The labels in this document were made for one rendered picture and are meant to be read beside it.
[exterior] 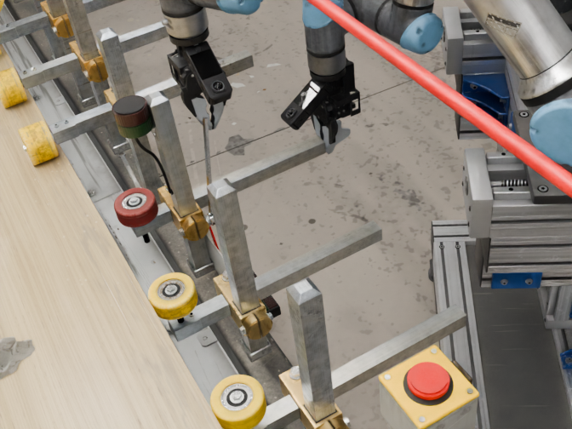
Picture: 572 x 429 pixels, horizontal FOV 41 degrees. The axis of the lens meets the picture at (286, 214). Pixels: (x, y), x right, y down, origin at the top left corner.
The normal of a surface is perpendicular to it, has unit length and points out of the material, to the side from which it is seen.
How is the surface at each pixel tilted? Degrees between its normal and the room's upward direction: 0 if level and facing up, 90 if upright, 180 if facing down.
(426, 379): 0
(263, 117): 0
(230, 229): 90
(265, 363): 0
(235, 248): 90
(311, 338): 90
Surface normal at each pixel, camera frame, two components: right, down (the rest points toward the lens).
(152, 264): -0.11, -0.72
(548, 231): -0.07, 0.69
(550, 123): -0.42, 0.72
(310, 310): 0.48, 0.56
